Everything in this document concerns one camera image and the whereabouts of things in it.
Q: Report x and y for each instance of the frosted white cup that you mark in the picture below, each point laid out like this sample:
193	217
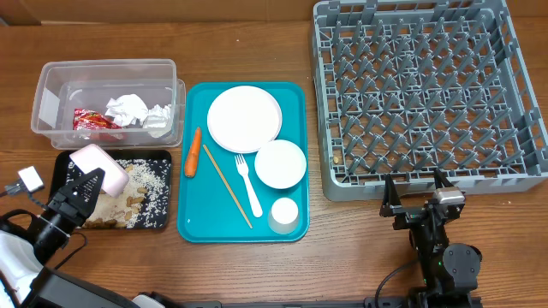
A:
284	216

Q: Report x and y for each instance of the teal plastic tray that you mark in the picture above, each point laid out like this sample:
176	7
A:
206	211

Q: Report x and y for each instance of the grey dishwasher rack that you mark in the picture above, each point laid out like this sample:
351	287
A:
408	88

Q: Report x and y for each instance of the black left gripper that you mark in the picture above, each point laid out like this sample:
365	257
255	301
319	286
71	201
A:
69	201

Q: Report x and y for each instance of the white plastic fork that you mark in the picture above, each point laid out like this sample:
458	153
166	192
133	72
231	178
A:
243	171

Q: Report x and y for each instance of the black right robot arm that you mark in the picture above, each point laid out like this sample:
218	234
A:
449	270

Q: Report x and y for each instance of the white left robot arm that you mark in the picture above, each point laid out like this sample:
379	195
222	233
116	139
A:
29	282

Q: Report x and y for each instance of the clear plastic bin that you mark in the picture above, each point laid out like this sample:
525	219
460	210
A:
66	86

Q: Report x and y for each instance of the wooden chopstick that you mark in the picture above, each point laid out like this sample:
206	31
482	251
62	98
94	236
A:
227	185

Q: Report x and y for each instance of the white napkin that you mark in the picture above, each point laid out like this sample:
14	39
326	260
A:
157	121
127	110

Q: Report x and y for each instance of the red snack wrapper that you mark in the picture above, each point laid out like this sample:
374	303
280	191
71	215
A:
92	120

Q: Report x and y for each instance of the white bowl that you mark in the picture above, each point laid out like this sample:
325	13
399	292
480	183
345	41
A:
280	164

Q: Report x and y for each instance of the bowl with rice and nuts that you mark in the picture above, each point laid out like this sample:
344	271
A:
92	157

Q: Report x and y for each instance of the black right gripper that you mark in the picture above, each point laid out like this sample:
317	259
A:
394	207

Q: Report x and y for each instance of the orange carrot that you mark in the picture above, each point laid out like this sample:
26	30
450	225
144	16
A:
192	159

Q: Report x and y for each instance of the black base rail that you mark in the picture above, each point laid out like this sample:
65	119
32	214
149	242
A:
299	304

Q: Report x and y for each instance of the large white plate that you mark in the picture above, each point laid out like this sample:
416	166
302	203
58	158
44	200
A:
244	118

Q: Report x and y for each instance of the black tray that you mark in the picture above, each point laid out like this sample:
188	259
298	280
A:
162	171

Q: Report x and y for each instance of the spilled rice and nuts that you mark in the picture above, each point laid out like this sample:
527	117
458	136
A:
132	197

